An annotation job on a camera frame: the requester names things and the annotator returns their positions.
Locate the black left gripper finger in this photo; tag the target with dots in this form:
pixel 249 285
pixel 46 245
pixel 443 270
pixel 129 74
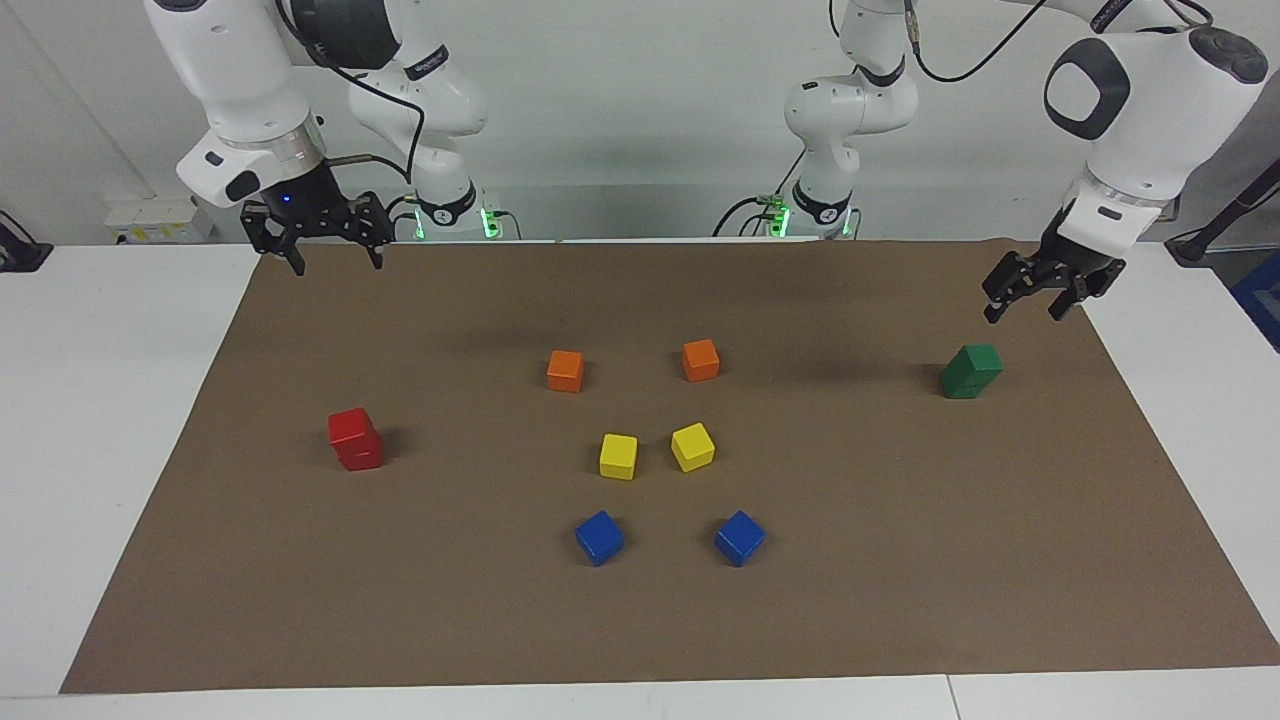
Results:
pixel 1075 292
pixel 1010 278

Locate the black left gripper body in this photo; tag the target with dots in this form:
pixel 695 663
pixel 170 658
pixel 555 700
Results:
pixel 1075 265

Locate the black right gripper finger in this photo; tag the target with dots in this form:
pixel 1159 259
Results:
pixel 262 232
pixel 372 222

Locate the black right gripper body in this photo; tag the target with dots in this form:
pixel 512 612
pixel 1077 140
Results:
pixel 305 205

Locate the green wooden cube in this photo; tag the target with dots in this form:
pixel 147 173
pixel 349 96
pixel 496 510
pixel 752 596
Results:
pixel 958 385
pixel 978 362

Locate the red wooden cube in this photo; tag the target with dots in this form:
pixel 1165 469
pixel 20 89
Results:
pixel 350 428
pixel 360 458

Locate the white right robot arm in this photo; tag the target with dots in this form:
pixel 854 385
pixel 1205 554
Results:
pixel 230 80

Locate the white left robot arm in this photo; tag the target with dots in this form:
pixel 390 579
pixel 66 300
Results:
pixel 1150 130

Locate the black tripod stand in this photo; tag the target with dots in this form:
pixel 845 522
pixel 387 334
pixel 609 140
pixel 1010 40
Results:
pixel 1195 245

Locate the blue box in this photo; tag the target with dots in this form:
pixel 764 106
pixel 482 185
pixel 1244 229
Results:
pixel 1262 300

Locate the black stand base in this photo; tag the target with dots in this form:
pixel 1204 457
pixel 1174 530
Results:
pixel 20 255

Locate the orange wooden cube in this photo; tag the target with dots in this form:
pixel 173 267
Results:
pixel 565 370
pixel 700 360

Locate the yellow wooden cube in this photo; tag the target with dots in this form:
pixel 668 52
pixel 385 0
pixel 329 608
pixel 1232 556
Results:
pixel 692 447
pixel 618 456

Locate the blue wooden cube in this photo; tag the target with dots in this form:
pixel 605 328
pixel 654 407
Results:
pixel 740 538
pixel 599 537

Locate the brown paper table mat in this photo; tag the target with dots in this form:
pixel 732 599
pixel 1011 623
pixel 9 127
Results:
pixel 640 620

